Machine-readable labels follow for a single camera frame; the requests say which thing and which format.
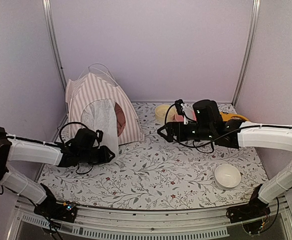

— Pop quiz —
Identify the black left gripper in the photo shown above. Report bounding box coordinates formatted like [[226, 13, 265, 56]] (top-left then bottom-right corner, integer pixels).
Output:
[[79, 145, 115, 166]]

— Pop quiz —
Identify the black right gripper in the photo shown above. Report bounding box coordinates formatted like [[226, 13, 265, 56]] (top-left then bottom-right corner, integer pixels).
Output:
[[157, 121, 214, 143]]

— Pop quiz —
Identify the cream pet bowl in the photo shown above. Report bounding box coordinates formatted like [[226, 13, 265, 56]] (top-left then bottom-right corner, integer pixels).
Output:
[[155, 104, 175, 124]]

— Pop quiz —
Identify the pink round pet bowl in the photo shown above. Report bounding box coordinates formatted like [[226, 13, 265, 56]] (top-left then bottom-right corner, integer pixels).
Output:
[[173, 111, 195, 123]]

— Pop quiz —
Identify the pink gingham cushion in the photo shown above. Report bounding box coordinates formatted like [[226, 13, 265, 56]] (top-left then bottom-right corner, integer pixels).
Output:
[[114, 103, 126, 137]]

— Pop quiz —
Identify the yellow double bowl stand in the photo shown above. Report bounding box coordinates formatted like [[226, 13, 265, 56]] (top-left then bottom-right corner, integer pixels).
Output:
[[220, 111, 249, 122]]

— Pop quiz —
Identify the white tent pole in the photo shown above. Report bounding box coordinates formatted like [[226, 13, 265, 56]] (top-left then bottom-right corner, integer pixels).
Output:
[[76, 62, 118, 87]]

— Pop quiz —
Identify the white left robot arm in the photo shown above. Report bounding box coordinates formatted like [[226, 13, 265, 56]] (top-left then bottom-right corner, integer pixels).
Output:
[[0, 125, 155, 217]]

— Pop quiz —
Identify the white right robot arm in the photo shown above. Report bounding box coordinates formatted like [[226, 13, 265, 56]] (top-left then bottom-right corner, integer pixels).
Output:
[[161, 99, 292, 218]]

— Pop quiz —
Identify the floral tablecloth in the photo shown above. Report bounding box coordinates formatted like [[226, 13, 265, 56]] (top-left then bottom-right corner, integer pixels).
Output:
[[39, 102, 267, 210]]

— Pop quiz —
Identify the white ceramic bowl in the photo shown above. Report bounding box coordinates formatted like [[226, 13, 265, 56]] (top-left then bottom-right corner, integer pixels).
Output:
[[214, 164, 241, 190]]

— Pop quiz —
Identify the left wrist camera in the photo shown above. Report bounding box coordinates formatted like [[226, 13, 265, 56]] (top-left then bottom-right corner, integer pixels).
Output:
[[96, 130, 103, 144]]

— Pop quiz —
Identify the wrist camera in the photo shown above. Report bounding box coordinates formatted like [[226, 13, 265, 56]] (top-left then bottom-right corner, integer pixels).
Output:
[[96, 130, 103, 144], [175, 99, 196, 125]]

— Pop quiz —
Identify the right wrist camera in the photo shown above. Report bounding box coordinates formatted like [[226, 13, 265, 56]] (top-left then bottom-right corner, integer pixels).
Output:
[[175, 99, 196, 125]]

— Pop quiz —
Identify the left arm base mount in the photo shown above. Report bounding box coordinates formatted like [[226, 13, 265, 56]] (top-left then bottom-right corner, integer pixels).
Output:
[[34, 199, 78, 223]]

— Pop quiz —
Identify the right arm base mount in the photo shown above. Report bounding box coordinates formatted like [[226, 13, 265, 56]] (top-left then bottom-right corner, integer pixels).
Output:
[[226, 203, 270, 223]]

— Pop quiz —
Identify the left aluminium corner post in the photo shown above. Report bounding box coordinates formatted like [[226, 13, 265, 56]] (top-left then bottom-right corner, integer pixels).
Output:
[[42, 0, 67, 91]]

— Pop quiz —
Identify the aluminium corner post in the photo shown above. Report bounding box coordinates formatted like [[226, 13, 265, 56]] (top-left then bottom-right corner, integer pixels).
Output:
[[231, 0, 261, 107], [42, 0, 67, 91]]

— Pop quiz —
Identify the right aluminium corner post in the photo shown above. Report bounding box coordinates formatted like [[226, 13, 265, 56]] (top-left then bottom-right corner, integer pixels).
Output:
[[231, 0, 261, 107]]

